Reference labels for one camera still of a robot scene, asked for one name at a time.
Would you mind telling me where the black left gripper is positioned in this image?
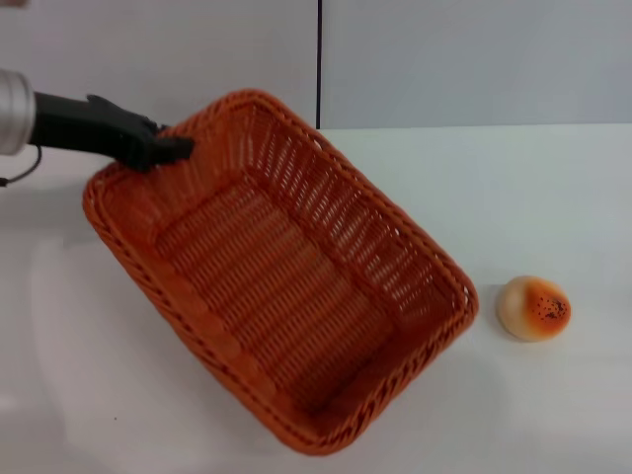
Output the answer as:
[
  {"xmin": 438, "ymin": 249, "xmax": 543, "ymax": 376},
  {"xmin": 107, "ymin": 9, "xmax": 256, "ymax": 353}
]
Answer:
[{"xmin": 29, "ymin": 91, "xmax": 195, "ymax": 173}]

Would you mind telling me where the orange woven plastic basket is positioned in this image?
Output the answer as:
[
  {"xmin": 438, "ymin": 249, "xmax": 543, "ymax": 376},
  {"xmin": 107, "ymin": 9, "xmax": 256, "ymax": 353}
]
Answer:
[{"xmin": 82, "ymin": 88, "xmax": 480, "ymax": 456}]

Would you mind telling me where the round browned bread bun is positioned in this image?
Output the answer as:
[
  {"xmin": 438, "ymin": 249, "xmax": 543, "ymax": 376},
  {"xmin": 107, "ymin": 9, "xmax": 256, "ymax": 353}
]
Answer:
[{"xmin": 496, "ymin": 275, "xmax": 573, "ymax": 342}]

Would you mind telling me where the thin black left wrist cable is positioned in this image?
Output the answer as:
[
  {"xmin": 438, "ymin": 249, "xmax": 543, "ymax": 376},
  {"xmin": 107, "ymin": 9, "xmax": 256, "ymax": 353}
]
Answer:
[{"xmin": 0, "ymin": 144, "xmax": 43, "ymax": 190}]

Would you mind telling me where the black vertical wall panel strip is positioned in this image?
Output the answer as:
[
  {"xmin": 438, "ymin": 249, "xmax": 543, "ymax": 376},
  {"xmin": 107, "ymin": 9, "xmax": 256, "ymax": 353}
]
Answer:
[{"xmin": 314, "ymin": 0, "xmax": 324, "ymax": 130}]

